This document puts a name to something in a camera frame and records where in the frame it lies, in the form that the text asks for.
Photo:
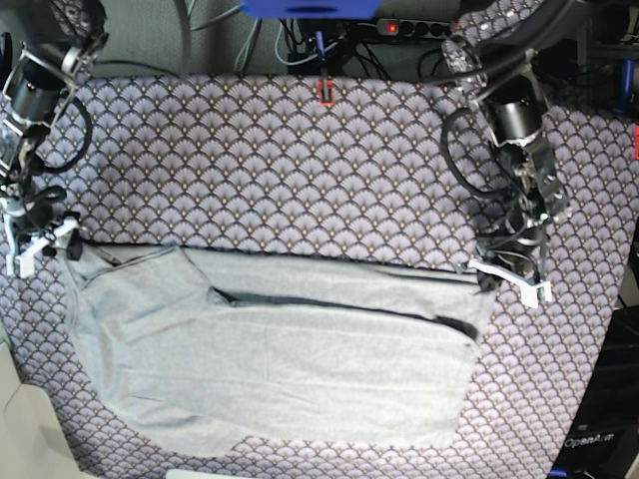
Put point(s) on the grey metal frame post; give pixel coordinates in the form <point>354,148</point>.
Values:
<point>582,33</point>

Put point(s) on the blue vertical post centre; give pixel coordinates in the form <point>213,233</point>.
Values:
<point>320,50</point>

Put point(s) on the red clamp at table right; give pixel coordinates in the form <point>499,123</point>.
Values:
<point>636,142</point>

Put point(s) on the light grey T-shirt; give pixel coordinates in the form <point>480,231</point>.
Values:
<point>199,349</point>

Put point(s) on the black power strip red switch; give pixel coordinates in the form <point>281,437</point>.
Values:
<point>412,29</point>

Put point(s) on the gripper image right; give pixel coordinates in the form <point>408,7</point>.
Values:
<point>522,252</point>

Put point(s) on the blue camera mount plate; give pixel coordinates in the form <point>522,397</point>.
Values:
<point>311,9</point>

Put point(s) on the red clamp at table back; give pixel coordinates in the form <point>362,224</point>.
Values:
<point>325,91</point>

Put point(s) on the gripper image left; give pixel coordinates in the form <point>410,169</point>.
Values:
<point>28,217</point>

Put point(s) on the white camera bracket image left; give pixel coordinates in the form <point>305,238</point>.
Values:
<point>20,260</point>

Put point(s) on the fan-patterned table cloth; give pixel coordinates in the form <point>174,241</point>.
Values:
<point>256,163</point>

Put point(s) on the blue post right edge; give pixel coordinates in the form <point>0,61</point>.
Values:
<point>625,95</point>

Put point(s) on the black OpenArm computer box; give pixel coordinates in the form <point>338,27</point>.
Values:
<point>603,439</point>

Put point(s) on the red clamp at table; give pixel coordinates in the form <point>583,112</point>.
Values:
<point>636,142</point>
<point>325,91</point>

